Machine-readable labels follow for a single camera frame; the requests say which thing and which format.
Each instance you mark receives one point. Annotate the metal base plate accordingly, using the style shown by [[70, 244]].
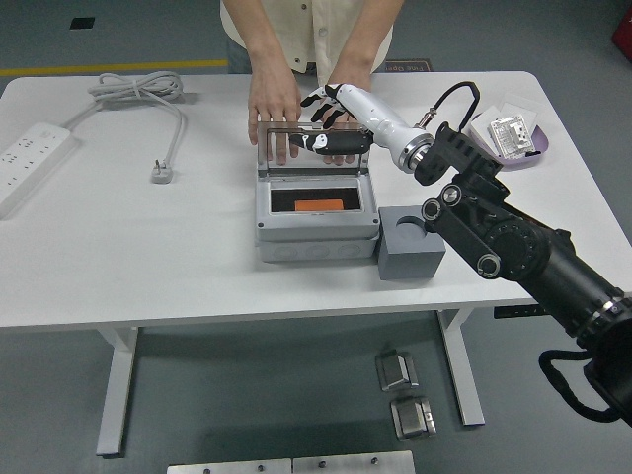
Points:
[[353, 464], [227, 467]]

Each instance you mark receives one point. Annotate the orange cylindrical battery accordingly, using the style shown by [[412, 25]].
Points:
[[318, 205]]

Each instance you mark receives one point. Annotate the white table leg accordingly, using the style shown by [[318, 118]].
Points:
[[118, 395], [464, 375]]

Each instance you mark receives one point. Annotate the grey plastic junction box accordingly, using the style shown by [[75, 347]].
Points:
[[316, 237]]

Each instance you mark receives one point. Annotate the person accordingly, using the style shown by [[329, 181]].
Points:
[[306, 29]]

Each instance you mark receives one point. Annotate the person's left hand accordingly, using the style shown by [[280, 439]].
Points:
[[353, 80]]

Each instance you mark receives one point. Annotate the black table control panel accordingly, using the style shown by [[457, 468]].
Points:
[[518, 312]]

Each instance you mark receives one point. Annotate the grey block with round hole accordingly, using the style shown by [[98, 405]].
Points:
[[410, 261]]

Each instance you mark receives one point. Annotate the person's right forearm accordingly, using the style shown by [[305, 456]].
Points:
[[261, 44]]

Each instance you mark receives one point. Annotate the person's right hand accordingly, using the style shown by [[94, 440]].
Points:
[[274, 96]]

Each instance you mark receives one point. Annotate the white power strip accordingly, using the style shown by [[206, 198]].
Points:
[[29, 158]]

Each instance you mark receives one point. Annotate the red object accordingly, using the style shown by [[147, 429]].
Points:
[[623, 32]]

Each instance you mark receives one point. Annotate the person's left forearm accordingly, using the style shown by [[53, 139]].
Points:
[[363, 49]]

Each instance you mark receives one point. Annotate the white blank cover plate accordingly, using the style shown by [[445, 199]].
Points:
[[481, 129], [518, 111]]

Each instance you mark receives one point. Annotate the metal foot block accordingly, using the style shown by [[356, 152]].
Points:
[[412, 419], [395, 370]]

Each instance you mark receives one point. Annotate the transparent hinged box lid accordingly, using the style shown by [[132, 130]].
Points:
[[306, 160]]

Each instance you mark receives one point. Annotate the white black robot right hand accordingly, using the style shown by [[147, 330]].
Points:
[[375, 118]]

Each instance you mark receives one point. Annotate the purple tray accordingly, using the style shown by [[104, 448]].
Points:
[[542, 140]]

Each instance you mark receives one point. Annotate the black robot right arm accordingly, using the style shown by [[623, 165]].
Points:
[[518, 242]]

